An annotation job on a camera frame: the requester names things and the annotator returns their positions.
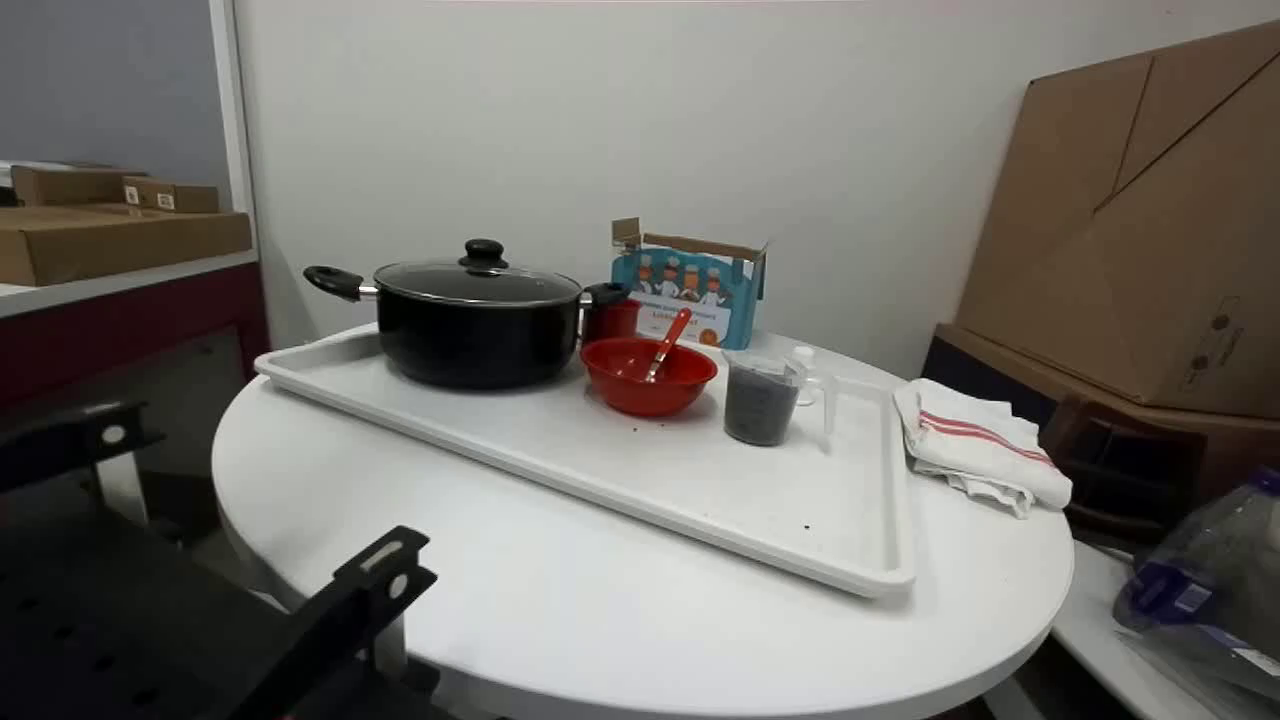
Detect orange bowl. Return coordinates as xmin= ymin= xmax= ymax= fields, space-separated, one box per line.
xmin=579 ymin=334 xmax=719 ymax=420

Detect orange plastic spoon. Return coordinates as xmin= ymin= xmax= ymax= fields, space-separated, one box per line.
xmin=641 ymin=307 xmax=696 ymax=393

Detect dark red cup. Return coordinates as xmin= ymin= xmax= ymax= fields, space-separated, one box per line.
xmin=583 ymin=296 xmax=646 ymax=345

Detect blue printed cardboard box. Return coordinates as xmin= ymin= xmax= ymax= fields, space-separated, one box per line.
xmin=609 ymin=217 xmax=772 ymax=351

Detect white plastic tray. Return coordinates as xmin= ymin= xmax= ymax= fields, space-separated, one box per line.
xmin=252 ymin=320 xmax=919 ymax=605

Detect black cooking pot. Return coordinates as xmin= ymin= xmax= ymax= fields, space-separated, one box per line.
xmin=300 ymin=262 xmax=633 ymax=393

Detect glass pot lid black knob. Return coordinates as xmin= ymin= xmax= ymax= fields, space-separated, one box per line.
xmin=372 ymin=237 xmax=589 ymax=314

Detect white towel red stripes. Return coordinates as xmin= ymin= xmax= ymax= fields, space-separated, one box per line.
xmin=893 ymin=375 xmax=1076 ymax=515

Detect dark wooden rack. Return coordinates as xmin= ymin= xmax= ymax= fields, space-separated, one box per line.
xmin=1043 ymin=398 xmax=1212 ymax=543

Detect large brown cardboard sheet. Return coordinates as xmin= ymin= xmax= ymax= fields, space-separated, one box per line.
xmin=954 ymin=16 xmax=1280 ymax=420

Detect red cabinet white top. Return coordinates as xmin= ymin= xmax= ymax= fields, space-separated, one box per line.
xmin=0 ymin=251 xmax=274 ymax=413

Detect wide flat cardboard box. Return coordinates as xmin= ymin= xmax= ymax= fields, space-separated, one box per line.
xmin=0 ymin=209 xmax=255 ymax=287

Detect small cardboard box with labels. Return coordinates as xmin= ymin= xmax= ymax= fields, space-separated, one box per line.
xmin=10 ymin=162 xmax=226 ymax=217

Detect clear plastic bag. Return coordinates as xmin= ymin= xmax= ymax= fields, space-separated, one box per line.
xmin=1111 ymin=464 xmax=1280 ymax=704

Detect black metal bracket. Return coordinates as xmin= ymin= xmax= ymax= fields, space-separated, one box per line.
xmin=0 ymin=398 xmax=170 ymax=495
xmin=226 ymin=525 xmax=440 ymax=720

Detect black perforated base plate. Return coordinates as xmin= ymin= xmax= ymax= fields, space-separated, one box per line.
xmin=0 ymin=478 xmax=445 ymax=720

